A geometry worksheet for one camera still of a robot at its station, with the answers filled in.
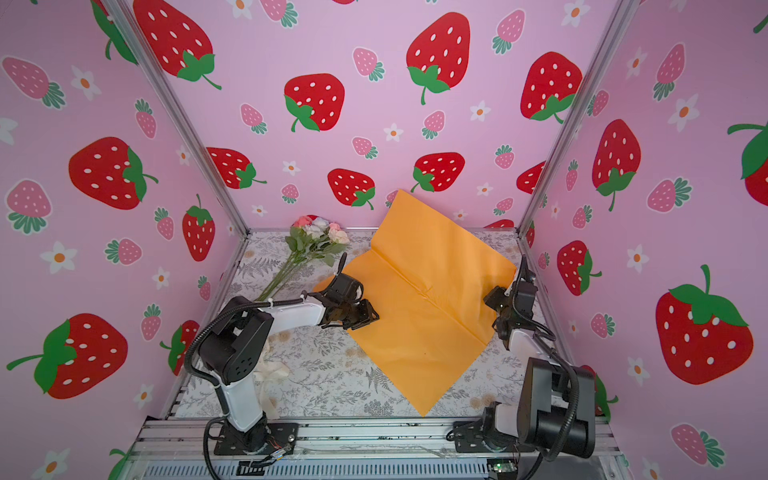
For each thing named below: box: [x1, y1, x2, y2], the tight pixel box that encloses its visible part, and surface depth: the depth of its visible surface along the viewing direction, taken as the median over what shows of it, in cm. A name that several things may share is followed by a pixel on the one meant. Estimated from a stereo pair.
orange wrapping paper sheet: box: [313, 190, 517, 416], surface depth 95 cm
